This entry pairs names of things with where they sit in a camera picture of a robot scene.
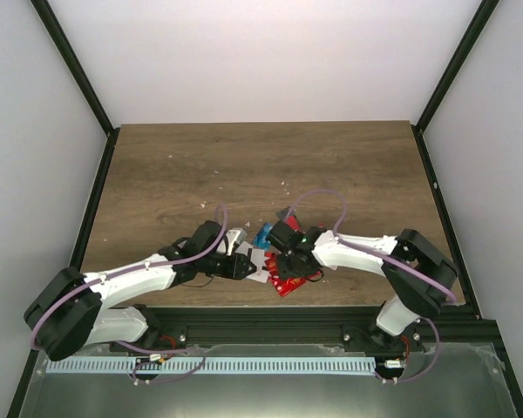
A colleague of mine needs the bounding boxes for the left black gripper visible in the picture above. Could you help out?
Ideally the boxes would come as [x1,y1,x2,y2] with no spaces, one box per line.
[200,253,258,282]

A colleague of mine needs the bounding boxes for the red card gold vip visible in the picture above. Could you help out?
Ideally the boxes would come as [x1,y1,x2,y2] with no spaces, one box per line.
[271,277,307,298]

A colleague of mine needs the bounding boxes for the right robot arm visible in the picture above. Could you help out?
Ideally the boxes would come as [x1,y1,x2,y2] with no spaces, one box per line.
[268,221,458,351]

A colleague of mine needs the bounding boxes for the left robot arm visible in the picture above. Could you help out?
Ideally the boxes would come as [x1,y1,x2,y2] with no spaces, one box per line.
[24,220,267,361]

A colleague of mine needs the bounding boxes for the red gold card middle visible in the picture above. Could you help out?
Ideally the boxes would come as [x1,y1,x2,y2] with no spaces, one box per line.
[265,252,279,276]

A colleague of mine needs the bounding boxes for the blue card upper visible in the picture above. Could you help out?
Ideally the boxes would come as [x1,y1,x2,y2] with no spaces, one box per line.
[252,223,273,251]

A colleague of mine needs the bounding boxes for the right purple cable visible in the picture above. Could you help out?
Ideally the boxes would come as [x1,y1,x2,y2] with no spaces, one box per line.
[289,189,458,384]

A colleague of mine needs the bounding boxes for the black aluminium frame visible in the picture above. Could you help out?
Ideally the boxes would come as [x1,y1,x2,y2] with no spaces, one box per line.
[24,1,523,417]

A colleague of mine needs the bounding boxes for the light blue slotted cable duct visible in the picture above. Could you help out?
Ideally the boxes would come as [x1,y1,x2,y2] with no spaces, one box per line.
[45,356,376,376]

